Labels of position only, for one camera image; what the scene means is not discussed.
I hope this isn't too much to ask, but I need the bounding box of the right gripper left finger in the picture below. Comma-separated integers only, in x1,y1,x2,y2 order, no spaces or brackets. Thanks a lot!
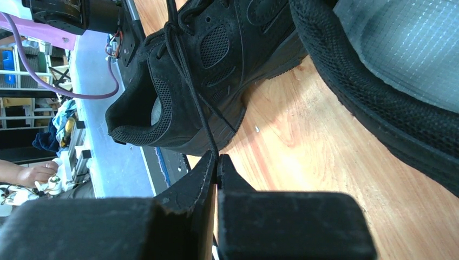
1,151,217,259

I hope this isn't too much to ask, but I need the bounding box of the bystander bare hand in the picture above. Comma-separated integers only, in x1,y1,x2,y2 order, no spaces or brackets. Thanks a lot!
15,161,59,188

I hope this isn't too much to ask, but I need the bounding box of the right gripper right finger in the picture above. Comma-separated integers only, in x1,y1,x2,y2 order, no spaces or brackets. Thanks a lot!
217,154,377,259

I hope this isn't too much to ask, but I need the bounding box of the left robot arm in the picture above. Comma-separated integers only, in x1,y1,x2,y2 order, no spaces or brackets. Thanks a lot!
21,0,124,35

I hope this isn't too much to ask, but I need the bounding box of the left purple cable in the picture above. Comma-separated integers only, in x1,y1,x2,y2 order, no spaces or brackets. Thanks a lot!
0,10,120,100

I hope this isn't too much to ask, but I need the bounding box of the black sneaker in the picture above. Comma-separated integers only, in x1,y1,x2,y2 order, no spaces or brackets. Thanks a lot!
105,0,309,157
290,1,458,195

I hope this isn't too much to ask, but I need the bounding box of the background clutter shelf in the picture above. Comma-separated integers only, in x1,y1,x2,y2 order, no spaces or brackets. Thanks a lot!
1,38,73,165

